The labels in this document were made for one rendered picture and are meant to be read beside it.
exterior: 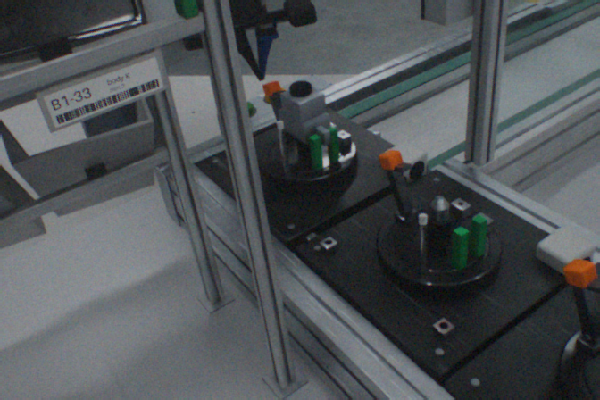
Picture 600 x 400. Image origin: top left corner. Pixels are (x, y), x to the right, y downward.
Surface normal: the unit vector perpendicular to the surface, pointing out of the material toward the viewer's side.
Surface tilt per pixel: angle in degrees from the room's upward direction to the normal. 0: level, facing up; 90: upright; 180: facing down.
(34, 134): 0
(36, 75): 90
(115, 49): 90
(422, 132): 0
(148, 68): 90
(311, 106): 90
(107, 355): 0
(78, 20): 65
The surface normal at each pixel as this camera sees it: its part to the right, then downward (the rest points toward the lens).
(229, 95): 0.59, 0.43
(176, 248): -0.10, -0.80
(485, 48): -0.80, 0.41
